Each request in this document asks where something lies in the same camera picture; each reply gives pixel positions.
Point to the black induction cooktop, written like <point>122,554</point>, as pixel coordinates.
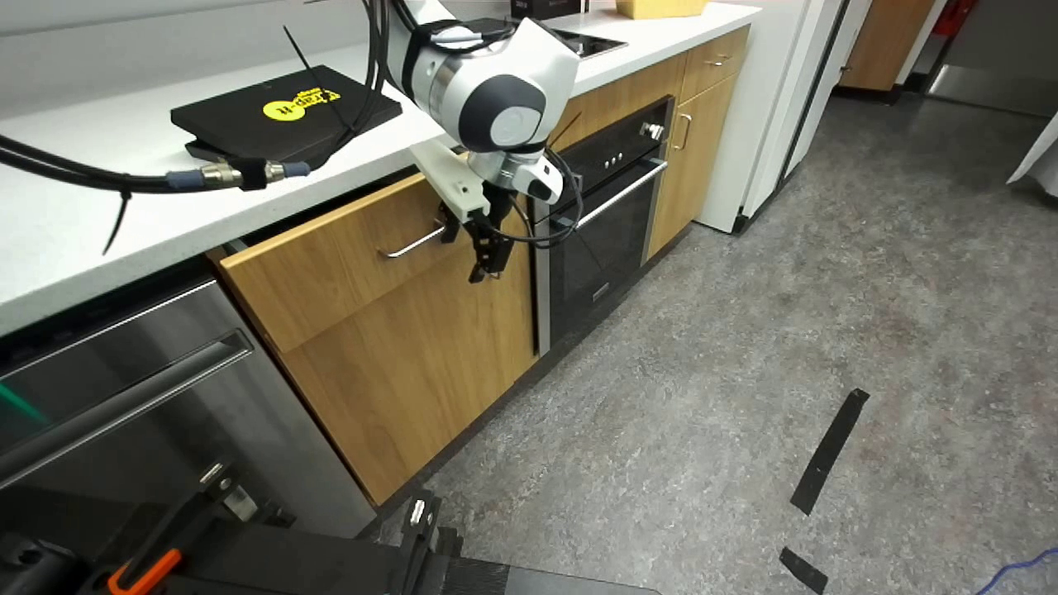
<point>586,44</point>

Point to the black built-in oven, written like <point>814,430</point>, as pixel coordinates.
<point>596,238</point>

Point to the stainless steel dishwasher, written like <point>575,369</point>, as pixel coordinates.
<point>145,389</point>

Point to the silver drawer handle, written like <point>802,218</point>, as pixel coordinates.
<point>415,242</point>

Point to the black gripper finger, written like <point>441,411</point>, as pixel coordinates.
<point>479,238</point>
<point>495,249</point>

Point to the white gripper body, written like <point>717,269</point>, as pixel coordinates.
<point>461,177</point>

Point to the wooden box on counter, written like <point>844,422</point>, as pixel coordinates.
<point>657,8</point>

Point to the wooden lower cabinet door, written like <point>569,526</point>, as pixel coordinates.
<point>402,377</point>

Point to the wooden right cabinet door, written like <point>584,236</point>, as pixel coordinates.
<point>700,83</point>

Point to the black box yellow logo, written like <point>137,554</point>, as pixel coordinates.
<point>297,116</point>

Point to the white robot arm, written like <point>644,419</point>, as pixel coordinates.
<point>493,96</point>

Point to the short black tape strip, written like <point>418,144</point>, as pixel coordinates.
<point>803,574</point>

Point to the orange black clamp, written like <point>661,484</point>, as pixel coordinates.
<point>165,546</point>

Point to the wooden drawer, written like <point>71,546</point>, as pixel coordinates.
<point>325,269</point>

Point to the white refrigerator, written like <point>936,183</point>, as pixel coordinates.
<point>789,70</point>

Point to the wooden cabinet door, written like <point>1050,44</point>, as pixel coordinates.
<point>402,377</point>
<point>700,83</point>

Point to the long black tape strip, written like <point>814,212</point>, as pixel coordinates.
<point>810,484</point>

